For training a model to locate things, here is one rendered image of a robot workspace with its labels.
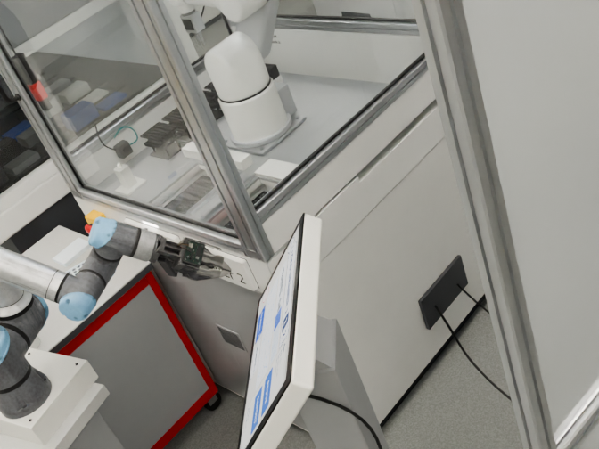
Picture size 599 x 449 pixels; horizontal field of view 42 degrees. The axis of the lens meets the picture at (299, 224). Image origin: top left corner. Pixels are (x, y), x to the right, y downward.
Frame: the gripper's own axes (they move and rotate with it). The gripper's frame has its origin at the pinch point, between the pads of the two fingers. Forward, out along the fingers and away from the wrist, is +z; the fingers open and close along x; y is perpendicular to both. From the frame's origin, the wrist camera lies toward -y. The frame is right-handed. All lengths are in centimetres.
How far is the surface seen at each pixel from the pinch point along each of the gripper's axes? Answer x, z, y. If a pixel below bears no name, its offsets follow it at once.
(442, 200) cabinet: 54, 79, -27
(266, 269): 6.2, 14.2, -8.8
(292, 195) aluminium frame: 26.6, 14.8, -1.2
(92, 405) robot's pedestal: -37, -17, -43
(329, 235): 22.7, 32.5, -12.1
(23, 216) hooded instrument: 34, -48, -125
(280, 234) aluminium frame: 15.8, 14.7, -4.9
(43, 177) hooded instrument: 50, -45, -121
